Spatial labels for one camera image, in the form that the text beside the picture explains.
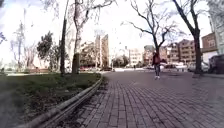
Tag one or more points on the dark tree trunk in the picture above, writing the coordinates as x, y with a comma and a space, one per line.
62, 50

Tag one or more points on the brick path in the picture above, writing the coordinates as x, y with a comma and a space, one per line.
140, 103

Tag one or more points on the grass lawn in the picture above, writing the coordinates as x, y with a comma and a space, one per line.
40, 86

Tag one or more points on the pale bare tree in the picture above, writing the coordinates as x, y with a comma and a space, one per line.
76, 50

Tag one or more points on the brick building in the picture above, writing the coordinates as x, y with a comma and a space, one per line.
181, 51

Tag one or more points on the evergreen tree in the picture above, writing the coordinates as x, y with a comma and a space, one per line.
45, 46

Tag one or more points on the person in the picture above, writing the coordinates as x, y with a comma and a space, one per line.
156, 63

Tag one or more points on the white building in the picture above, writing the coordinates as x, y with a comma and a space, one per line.
135, 56

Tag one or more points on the low kerb rail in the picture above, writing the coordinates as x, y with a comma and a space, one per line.
66, 105

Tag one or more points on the white car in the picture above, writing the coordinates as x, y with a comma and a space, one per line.
191, 67

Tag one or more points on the dark vehicle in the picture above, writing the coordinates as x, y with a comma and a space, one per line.
216, 63

